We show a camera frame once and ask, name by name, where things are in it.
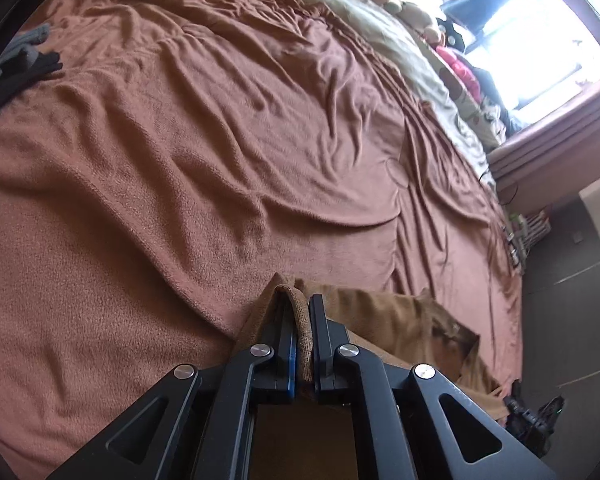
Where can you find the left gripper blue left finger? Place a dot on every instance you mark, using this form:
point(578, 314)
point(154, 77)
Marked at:
point(224, 415)

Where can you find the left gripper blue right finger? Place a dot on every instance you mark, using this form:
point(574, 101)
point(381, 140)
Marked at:
point(348, 374)

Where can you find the brown printed t-shirt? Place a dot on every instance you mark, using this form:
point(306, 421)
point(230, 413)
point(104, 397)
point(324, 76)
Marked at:
point(310, 441)

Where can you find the grey and black clothes pile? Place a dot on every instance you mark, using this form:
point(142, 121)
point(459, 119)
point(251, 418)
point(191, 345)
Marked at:
point(22, 64)

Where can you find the bedside clutter shelf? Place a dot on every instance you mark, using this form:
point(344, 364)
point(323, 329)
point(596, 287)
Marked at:
point(523, 233)

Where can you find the terracotta bed blanket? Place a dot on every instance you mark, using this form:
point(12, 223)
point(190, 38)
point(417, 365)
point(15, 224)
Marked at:
point(187, 147)

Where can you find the stuffed toys and pillows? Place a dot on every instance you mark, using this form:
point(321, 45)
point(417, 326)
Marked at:
point(471, 88)

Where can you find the cream bed sheet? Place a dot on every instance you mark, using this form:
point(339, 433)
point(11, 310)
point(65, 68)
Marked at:
point(427, 75)

